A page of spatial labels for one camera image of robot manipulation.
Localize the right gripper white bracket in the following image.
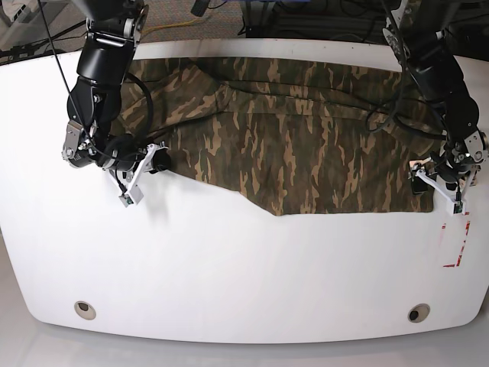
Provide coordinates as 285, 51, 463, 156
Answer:
106, 143, 172, 196

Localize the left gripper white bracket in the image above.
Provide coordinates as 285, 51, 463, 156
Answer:
409, 158, 481, 202

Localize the camouflage T-shirt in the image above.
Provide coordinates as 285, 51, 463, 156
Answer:
131, 57, 440, 216

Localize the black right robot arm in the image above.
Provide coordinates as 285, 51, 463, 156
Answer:
62, 1, 171, 206

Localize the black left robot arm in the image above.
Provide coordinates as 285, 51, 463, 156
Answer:
381, 1, 488, 213

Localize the red tape rectangle marking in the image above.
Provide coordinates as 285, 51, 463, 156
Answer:
438, 216, 471, 268

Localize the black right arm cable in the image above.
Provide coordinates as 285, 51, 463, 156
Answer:
37, 0, 154, 154

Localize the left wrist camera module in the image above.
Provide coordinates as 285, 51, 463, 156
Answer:
446, 200, 467, 216

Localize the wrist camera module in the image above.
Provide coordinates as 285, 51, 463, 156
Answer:
118, 187, 144, 207
446, 200, 467, 216

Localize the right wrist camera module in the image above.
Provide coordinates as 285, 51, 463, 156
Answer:
118, 187, 144, 207

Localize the right table cable grommet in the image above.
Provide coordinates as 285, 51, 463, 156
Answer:
407, 304, 430, 323

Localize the table cable grommet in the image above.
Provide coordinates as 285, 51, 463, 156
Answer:
407, 304, 430, 323
74, 301, 96, 320

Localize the yellow cable on floor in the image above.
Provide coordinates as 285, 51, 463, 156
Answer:
147, 15, 199, 35

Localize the left table cable grommet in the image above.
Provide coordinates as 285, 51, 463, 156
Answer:
74, 301, 96, 320

